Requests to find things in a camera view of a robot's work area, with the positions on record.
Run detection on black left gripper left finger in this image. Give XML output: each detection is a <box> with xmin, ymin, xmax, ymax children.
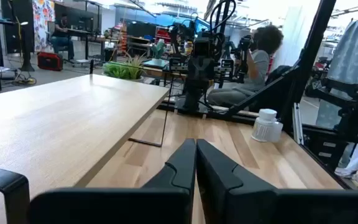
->
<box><xmin>29</xmin><ymin>138</ymin><xmax>197</xmax><ymax>224</ymax></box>

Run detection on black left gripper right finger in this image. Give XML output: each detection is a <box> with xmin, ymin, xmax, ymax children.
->
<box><xmin>196</xmin><ymin>139</ymin><xmax>358</xmax><ymax>224</ymax></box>

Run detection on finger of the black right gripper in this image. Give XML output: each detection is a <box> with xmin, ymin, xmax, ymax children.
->
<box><xmin>187</xmin><ymin>58</ymin><xmax>202</xmax><ymax>94</ymax></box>
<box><xmin>201</xmin><ymin>58</ymin><xmax>216</xmax><ymax>94</ymax></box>

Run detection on white medicine bottle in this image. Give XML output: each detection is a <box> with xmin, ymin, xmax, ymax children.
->
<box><xmin>251</xmin><ymin>108</ymin><xmax>279</xmax><ymax>143</ymax></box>

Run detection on small clear bottle white cap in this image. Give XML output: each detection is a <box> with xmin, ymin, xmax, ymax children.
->
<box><xmin>272</xmin><ymin>121</ymin><xmax>284</xmax><ymax>143</ymax></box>

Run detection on wooden shelf black metal legs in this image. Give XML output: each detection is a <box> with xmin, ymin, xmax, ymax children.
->
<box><xmin>0</xmin><ymin>73</ymin><xmax>171</xmax><ymax>224</ymax></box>

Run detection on green cactus figure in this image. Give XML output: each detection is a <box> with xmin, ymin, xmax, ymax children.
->
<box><xmin>151</xmin><ymin>39</ymin><xmax>166</xmax><ymax>60</ymax></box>

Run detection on person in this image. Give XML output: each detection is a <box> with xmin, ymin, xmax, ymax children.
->
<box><xmin>206</xmin><ymin>24</ymin><xmax>285</xmax><ymax>108</ymax></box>
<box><xmin>48</xmin><ymin>14</ymin><xmax>76</xmax><ymax>62</ymax></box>

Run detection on succulent in patterned white pot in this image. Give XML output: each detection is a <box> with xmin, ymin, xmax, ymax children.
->
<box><xmin>102</xmin><ymin>52</ymin><xmax>149</xmax><ymax>83</ymax></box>

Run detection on red tool case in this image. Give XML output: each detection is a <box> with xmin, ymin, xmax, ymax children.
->
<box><xmin>37</xmin><ymin>51</ymin><xmax>64</xmax><ymax>72</ymax></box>

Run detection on black metal stand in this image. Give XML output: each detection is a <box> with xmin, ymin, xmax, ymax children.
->
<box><xmin>305</xmin><ymin>77</ymin><xmax>358</xmax><ymax>147</ymax></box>

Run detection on blue-grey patterned cloth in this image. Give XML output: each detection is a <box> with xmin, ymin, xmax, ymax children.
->
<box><xmin>315</xmin><ymin>11</ymin><xmax>358</xmax><ymax>129</ymax></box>

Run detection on black pillar stand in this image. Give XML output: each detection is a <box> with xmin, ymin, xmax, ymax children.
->
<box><xmin>11</xmin><ymin>0</ymin><xmax>36</xmax><ymax>72</ymax></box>

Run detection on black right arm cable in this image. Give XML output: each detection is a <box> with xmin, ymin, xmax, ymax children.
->
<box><xmin>208</xmin><ymin>0</ymin><xmax>237</xmax><ymax>35</ymax></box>

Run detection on silver frame bracket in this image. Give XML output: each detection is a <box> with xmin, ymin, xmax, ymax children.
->
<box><xmin>292</xmin><ymin>101</ymin><xmax>305</xmax><ymax>146</ymax></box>

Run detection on black aluminium table frame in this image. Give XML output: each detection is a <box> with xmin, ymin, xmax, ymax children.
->
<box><xmin>157</xmin><ymin>0</ymin><xmax>358</xmax><ymax>190</ymax></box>

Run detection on colourful floral wall hanging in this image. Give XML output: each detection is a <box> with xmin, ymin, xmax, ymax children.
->
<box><xmin>32</xmin><ymin>0</ymin><xmax>56</xmax><ymax>52</ymax></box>

